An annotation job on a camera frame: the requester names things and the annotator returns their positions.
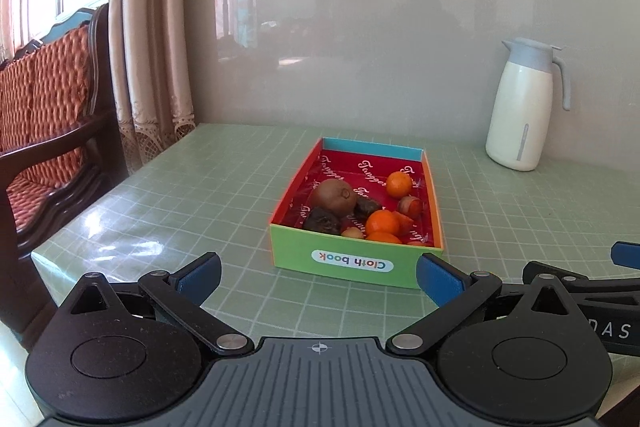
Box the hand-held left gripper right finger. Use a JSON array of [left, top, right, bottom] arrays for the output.
[[386, 252, 571, 355]]

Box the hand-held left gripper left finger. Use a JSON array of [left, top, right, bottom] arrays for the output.
[[70, 251, 253, 355]]

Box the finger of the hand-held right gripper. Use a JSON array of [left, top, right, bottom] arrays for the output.
[[611, 242, 640, 269], [522, 260, 640, 303]]

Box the colourful cardboard box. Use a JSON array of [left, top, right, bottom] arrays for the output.
[[269, 137, 445, 290]]

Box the brown kiwi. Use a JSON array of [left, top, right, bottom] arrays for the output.
[[312, 178, 358, 216]]

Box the white thermos jug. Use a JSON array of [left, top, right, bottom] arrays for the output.
[[485, 37, 572, 172]]

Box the wooden chair with orange cushion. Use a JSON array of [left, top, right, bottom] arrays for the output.
[[0, 4, 126, 348]]

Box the beige lace curtain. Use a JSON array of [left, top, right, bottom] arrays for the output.
[[0, 0, 197, 178]]

